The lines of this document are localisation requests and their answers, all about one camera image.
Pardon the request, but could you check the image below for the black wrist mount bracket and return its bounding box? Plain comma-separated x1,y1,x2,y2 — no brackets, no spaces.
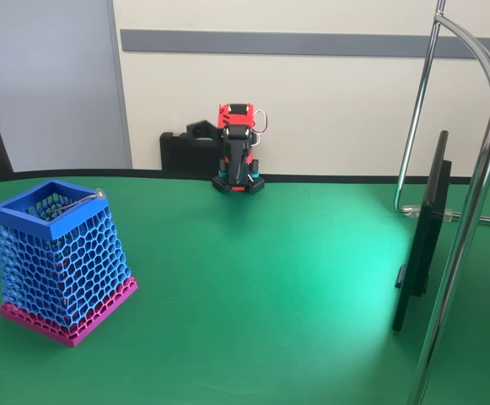
185,120,221,141

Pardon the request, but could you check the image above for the green table cloth black edge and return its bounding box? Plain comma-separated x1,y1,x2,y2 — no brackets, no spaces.
0,168,490,405

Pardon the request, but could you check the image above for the thin white stick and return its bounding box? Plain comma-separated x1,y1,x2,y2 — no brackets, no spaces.
50,188,105,214

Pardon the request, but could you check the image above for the chrome tube stand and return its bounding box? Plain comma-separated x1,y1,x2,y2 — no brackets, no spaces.
394,0,490,405

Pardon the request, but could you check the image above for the black plastic case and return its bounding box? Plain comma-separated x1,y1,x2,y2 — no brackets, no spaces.
159,132,223,172

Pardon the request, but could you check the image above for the blue and pink lattice basket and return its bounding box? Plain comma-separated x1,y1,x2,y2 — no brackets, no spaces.
0,179,139,348

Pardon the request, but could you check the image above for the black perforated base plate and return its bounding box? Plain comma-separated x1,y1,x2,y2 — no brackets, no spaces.
211,173,267,196

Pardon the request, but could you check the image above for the clear plastic stand clip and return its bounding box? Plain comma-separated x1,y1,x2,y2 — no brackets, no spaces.
401,203,455,224

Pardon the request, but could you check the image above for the red white servo cable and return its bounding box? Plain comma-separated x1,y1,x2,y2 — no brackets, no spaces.
250,109,271,147

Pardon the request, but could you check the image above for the grey wall rail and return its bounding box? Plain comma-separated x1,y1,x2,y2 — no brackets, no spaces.
120,28,490,60

